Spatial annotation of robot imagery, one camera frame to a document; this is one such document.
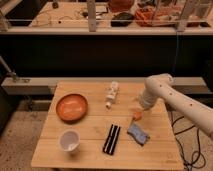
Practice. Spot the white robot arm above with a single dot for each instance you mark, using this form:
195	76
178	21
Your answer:
160	86

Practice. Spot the orange ceramic bowl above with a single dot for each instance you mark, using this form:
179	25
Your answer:
72	107

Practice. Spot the dark bowl on shelf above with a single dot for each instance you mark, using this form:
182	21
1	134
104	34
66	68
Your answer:
122	19

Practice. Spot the black rectangular case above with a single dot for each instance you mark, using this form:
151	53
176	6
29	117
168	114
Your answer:
111	141

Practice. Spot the white plastic cup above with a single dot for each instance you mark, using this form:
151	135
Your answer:
69	141

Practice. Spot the orange crate on shelf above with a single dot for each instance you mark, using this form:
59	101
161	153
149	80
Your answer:
163	17

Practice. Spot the metal clamp on rail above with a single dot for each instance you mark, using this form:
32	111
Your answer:
12	74

